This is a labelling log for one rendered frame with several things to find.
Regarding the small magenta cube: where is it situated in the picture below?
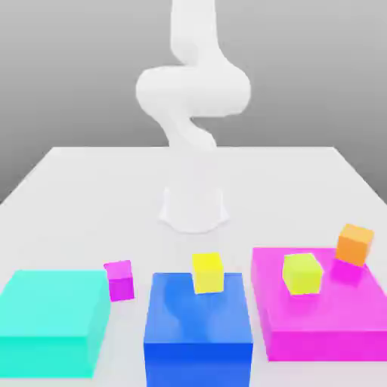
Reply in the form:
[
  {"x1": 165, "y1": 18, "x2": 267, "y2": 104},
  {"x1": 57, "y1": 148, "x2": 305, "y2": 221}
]
[{"x1": 103, "y1": 259, "x2": 135, "y2": 302}]

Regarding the small lime yellow cube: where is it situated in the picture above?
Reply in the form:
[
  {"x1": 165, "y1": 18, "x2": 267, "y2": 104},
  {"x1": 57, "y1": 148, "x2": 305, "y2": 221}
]
[{"x1": 281, "y1": 252, "x2": 324, "y2": 296}]

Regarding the small orange cube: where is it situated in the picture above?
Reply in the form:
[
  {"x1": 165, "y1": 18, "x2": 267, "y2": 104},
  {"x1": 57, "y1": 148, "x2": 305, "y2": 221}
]
[{"x1": 335, "y1": 223, "x2": 375, "y2": 268}]

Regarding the large blue box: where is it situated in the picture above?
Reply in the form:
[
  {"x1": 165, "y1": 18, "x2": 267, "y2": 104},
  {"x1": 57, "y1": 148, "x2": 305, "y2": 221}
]
[{"x1": 143, "y1": 271, "x2": 254, "y2": 387}]

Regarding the large cyan box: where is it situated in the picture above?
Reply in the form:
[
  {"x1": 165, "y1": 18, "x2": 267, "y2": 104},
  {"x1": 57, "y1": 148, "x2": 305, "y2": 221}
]
[{"x1": 0, "y1": 269, "x2": 112, "y2": 379}]

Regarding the large magenta box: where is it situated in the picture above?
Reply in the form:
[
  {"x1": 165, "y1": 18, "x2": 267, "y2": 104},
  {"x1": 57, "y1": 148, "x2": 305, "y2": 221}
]
[{"x1": 251, "y1": 246, "x2": 387, "y2": 363}]

